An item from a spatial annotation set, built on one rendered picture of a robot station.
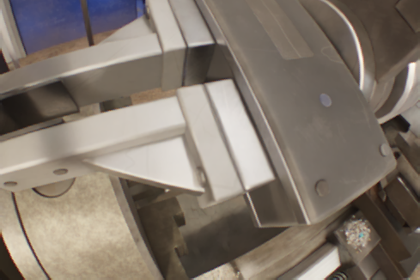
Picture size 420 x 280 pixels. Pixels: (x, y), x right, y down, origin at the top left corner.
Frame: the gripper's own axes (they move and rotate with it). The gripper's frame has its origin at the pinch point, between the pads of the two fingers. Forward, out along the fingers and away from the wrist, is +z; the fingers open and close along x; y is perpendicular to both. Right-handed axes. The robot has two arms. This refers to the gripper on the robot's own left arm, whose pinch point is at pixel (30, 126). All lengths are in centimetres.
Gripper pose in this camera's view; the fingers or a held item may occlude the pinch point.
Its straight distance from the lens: 10.6
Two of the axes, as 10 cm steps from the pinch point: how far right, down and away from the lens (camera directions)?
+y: -1.8, 4.2, 8.9
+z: -9.3, 2.4, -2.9
